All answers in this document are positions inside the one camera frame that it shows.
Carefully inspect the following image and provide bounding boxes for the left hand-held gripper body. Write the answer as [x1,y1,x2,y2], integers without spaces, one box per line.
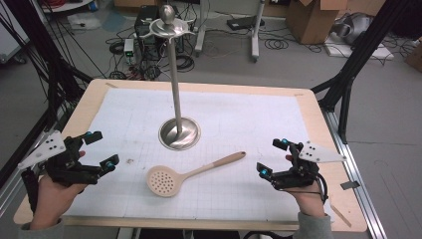
[17,129,104,187]

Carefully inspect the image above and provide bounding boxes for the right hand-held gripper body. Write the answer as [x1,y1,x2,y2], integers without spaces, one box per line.
[272,140,347,192]

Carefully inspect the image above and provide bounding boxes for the beige slotted spoon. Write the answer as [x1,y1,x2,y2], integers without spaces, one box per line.
[145,150,247,198]

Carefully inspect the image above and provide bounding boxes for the metal utensil stand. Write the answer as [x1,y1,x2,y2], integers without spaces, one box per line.
[138,4,202,151]

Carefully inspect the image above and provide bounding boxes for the person's right hand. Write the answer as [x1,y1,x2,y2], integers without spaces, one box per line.
[285,153,328,219]

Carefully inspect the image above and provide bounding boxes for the person's left hand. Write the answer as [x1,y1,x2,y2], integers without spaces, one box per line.
[29,150,91,231]

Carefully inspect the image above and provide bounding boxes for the white grid mat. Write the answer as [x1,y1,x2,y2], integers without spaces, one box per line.
[64,87,332,223]

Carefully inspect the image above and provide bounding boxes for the black tape piece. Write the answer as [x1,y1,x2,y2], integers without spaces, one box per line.
[339,180,361,191]

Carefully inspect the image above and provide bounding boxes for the thin wooden strip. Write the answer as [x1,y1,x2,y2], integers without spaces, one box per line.
[329,203,353,229]

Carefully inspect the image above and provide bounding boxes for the small box with green light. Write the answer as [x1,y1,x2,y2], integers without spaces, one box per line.
[122,38,136,65]

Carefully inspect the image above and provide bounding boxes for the white stand leg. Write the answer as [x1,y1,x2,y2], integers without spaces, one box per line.
[194,0,208,58]
[250,0,267,64]

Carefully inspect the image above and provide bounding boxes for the black computer tower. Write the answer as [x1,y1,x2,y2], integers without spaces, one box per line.
[133,4,187,63]

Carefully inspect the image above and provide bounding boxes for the flat black device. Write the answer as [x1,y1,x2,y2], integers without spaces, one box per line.
[226,15,266,32]

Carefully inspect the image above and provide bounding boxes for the large open cardboard box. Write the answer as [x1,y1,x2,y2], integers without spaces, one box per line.
[286,0,349,46]

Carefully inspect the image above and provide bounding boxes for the white cabinet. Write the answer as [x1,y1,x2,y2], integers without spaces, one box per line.
[0,0,32,65]

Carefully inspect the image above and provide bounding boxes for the white flat board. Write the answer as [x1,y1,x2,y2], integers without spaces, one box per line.
[323,34,396,61]

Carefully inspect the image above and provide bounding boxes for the grey rounded appliance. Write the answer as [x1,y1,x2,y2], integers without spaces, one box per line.
[331,12,374,46]

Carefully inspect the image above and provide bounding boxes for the small cardboard box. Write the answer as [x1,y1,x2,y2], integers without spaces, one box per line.
[404,39,422,73]

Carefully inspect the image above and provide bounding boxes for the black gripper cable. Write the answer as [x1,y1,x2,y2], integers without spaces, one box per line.
[315,172,329,204]

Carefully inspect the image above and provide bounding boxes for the black strap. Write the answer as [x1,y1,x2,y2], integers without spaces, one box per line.
[20,168,40,214]

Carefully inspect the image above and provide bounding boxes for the aluminium rail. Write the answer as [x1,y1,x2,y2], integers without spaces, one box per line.
[321,109,388,239]
[0,127,58,217]

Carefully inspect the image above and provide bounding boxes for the tangle of floor cables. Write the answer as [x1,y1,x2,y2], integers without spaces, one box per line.
[105,25,197,82]

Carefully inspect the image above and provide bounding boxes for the black frame strut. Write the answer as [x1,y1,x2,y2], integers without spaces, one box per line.
[0,0,95,188]
[311,0,413,144]

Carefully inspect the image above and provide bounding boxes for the coiled black cable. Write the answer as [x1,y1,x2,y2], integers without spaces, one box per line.
[264,38,290,51]

